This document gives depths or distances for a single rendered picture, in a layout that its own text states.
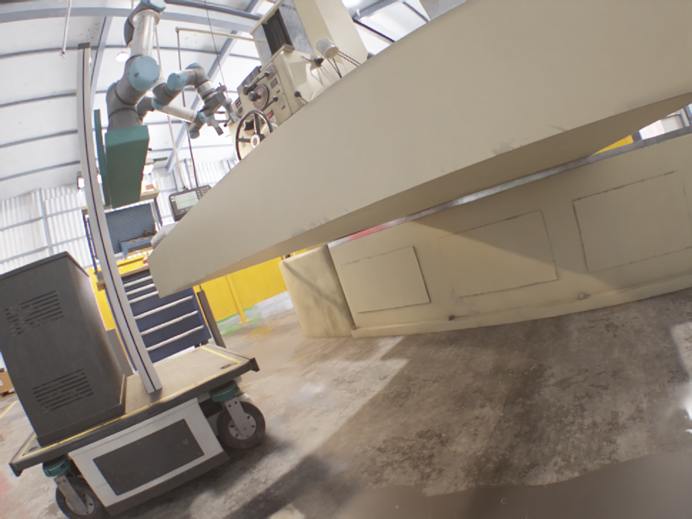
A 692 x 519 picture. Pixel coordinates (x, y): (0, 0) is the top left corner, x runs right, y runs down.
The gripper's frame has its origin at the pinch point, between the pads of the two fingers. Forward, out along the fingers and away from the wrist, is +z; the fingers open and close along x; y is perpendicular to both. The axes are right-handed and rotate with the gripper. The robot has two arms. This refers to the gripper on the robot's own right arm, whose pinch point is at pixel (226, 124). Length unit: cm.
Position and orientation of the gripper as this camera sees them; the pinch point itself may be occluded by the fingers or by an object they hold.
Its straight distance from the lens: 139.6
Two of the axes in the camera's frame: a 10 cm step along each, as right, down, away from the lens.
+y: -4.9, 6.2, -6.1
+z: 4.7, 7.8, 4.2
